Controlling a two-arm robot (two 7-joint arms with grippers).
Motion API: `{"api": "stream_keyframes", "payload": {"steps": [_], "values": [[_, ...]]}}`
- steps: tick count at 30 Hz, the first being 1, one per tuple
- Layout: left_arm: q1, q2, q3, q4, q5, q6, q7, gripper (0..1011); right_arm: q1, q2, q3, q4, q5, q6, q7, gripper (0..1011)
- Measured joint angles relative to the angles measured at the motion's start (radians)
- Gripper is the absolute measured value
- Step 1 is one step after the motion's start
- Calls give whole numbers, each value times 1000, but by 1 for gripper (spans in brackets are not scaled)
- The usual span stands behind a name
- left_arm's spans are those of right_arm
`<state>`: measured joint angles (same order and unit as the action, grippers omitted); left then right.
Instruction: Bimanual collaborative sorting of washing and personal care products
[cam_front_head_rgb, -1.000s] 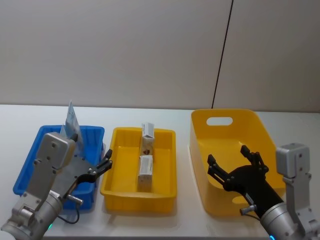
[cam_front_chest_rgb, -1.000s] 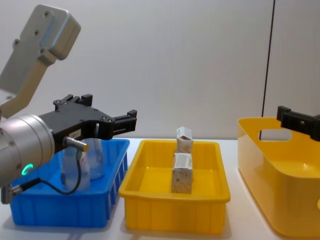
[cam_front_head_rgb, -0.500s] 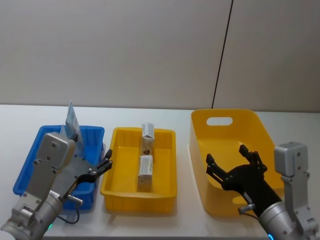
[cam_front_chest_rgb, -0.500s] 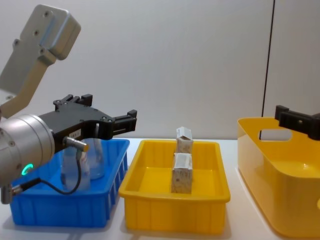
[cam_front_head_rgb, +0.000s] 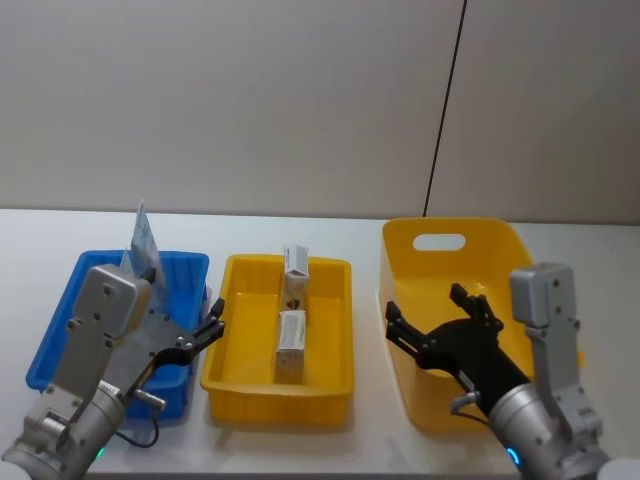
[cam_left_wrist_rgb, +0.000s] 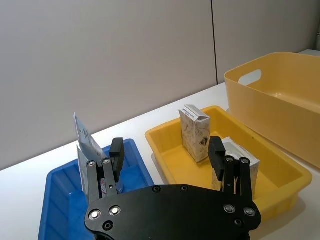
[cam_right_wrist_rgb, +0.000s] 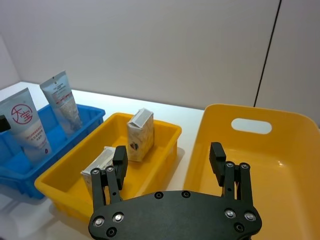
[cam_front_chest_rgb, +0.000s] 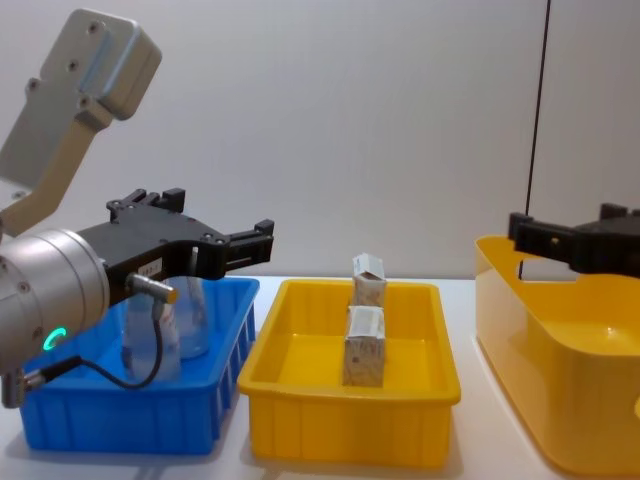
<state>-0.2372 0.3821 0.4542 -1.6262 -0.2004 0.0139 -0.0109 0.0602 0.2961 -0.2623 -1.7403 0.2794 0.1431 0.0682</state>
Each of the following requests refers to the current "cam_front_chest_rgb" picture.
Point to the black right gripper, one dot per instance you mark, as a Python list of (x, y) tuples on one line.
[(610, 247)]

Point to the shallow yellow plastic bin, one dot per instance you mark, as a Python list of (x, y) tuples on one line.
[(350, 425)]

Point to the clear plastic bottle with label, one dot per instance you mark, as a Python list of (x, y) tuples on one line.
[(142, 340)]

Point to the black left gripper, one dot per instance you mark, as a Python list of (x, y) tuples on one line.
[(150, 240)]

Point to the blue plastic bin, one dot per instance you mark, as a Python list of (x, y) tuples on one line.
[(125, 425)]

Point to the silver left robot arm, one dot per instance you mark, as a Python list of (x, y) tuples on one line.
[(50, 285)]

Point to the small beige drink carton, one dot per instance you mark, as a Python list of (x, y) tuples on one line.
[(364, 350), (369, 295)]

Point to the large yellow plastic tub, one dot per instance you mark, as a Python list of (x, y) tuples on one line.
[(575, 360)]

